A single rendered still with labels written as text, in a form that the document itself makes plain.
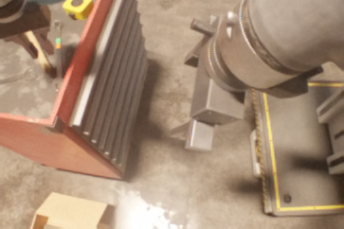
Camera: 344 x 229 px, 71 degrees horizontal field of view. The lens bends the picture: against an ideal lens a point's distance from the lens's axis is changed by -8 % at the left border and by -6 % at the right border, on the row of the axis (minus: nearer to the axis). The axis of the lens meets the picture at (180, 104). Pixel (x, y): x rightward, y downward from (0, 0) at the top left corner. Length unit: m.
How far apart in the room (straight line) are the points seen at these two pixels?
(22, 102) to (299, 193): 1.15
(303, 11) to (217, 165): 1.41
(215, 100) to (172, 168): 1.26
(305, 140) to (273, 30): 1.19
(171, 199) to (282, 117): 0.75
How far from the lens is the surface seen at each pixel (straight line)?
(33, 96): 0.80
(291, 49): 0.21
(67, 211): 1.41
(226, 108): 0.29
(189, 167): 1.54
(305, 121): 1.41
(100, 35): 0.88
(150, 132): 1.61
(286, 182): 1.28
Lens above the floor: 1.50
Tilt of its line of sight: 64 degrees down
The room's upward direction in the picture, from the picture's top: 2 degrees counter-clockwise
